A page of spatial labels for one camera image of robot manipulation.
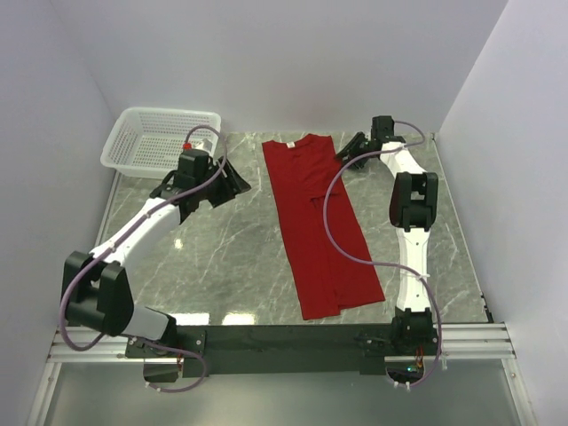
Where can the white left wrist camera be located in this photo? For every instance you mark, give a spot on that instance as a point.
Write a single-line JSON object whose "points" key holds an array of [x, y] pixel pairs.
{"points": [[203, 144]]}

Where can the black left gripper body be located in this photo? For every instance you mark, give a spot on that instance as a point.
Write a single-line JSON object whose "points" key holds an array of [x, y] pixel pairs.
{"points": [[211, 186]]}

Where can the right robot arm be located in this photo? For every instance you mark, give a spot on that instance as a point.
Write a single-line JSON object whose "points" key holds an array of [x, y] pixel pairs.
{"points": [[416, 325]]}

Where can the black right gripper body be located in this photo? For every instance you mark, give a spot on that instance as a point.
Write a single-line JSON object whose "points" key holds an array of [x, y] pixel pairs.
{"points": [[359, 162]]}

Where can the black base beam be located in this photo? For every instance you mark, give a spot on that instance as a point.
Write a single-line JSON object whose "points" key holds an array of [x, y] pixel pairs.
{"points": [[288, 349]]}

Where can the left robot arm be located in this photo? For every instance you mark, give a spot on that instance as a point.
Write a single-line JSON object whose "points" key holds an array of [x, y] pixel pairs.
{"points": [[96, 290]]}

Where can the red t shirt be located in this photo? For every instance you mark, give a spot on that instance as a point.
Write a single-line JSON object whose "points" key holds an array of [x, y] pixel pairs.
{"points": [[324, 244]]}

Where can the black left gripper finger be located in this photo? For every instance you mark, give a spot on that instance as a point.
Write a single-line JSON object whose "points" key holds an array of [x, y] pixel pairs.
{"points": [[235, 186], [228, 173]]}

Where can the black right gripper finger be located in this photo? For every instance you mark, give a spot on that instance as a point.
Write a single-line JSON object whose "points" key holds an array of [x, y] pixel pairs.
{"points": [[348, 153], [359, 141]]}

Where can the white plastic basket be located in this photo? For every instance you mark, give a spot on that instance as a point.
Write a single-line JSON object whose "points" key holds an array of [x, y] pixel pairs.
{"points": [[146, 142]]}

